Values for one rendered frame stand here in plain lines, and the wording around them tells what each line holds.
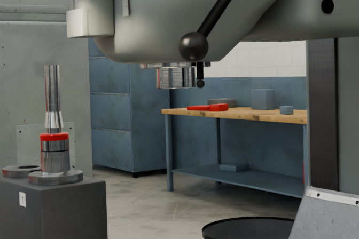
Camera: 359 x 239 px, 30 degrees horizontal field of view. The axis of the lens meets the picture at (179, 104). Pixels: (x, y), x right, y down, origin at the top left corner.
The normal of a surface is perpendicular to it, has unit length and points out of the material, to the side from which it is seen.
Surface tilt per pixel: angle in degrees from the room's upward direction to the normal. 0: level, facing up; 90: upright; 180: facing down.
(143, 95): 90
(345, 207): 64
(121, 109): 90
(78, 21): 90
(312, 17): 99
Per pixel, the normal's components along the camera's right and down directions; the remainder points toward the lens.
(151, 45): -0.06, 0.68
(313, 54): -0.83, 0.05
